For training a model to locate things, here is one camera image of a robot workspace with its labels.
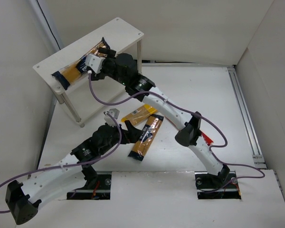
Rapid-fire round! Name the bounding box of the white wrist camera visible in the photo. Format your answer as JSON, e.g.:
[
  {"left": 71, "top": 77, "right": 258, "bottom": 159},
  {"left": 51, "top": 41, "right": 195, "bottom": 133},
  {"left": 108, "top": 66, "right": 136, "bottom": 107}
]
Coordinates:
[
  {"left": 85, "top": 54, "right": 105, "bottom": 74},
  {"left": 104, "top": 108, "right": 120, "bottom": 125}
]

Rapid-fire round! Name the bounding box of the red spaghetti bag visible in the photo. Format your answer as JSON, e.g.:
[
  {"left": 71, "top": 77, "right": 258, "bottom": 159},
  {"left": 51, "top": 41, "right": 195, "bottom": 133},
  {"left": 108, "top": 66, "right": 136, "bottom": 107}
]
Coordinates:
[{"left": 201, "top": 132, "right": 213, "bottom": 146}]

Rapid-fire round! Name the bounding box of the aluminium rail right side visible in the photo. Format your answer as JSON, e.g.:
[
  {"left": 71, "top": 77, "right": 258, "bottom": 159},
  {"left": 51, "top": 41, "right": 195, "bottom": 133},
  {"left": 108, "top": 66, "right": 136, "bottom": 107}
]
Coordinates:
[{"left": 227, "top": 66, "right": 267, "bottom": 170}]

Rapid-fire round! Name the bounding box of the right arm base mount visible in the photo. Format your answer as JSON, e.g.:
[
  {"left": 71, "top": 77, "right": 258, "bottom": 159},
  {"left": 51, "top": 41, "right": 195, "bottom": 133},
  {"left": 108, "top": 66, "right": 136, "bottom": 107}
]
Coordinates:
[{"left": 194, "top": 171, "right": 241, "bottom": 200}]

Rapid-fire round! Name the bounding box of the dark blue spaghetti bag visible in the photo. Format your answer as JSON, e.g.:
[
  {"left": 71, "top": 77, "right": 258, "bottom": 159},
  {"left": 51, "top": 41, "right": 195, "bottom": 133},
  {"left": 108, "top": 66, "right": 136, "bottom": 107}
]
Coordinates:
[
  {"left": 128, "top": 114, "right": 164, "bottom": 161},
  {"left": 51, "top": 37, "right": 110, "bottom": 90}
]

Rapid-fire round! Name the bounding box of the purple cable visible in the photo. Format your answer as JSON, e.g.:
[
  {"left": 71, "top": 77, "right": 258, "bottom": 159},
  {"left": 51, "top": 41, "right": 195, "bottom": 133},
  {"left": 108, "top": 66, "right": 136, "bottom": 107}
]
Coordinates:
[
  {"left": 88, "top": 70, "right": 266, "bottom": 192},
  {"left": 0, "top": 112, "right": 123, "bottom": 213}
]

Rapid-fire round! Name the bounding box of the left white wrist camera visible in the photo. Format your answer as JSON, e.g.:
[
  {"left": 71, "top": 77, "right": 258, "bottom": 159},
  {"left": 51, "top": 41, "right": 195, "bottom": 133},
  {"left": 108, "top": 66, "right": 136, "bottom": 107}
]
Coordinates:
[{"left": 104, "top": 108, "right": 120, "bottom": 125}]

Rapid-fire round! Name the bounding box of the white two-tier shelf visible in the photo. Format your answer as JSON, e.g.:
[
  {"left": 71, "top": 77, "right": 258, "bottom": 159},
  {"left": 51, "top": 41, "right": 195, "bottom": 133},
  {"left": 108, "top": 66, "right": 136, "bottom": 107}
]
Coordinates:
[{"left": 33, "top": 18, "right": 144, "bottom": 127}]

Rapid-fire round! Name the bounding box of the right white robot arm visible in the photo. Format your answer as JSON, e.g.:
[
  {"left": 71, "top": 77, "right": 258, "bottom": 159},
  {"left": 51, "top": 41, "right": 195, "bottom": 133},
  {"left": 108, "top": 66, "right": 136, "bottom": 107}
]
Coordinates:
[{"left": 85, "top": 47, "right": 230, "bottom": 184}]

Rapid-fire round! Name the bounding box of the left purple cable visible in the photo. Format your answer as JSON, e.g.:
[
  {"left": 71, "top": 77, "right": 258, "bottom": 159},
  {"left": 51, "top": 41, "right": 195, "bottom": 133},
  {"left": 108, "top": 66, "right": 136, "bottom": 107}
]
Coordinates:
[{"left": 0, "top": 112, "right": 123, "bottom": 213}]

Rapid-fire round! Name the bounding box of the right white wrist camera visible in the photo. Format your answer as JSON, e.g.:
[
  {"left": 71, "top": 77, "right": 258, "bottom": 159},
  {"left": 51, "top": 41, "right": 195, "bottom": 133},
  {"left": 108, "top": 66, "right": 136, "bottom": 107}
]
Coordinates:
[{"left": 85, "top": 54, "right": 105, "bottom": 74}]

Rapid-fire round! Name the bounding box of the yellow spaghetti bag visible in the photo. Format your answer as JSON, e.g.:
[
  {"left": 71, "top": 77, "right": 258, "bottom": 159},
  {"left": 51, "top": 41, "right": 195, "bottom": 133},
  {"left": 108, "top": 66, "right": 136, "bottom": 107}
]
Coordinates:
[{"left": 121, "top": 104, "right": 158, "bottom": 126}]

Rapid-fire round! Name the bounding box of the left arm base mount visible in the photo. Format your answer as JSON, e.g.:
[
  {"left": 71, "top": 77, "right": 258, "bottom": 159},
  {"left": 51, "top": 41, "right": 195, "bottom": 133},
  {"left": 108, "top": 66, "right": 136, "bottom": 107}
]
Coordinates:
[{"left": 66, "top": 171, "right": 112, "bottom": 200}]

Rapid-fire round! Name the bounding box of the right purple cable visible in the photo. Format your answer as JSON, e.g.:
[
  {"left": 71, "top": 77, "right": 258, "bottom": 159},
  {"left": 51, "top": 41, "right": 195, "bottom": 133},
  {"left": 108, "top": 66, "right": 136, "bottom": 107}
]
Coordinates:
[{"left": 88, "top": 70, "right": 266, "bottom": 192}]

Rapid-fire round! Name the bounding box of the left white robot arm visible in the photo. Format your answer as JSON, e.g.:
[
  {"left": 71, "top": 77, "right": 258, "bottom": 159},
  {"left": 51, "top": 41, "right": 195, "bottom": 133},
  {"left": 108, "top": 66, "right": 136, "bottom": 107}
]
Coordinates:
[{"left": 5, "top": 121, "right": 142, "bottom": 225}]

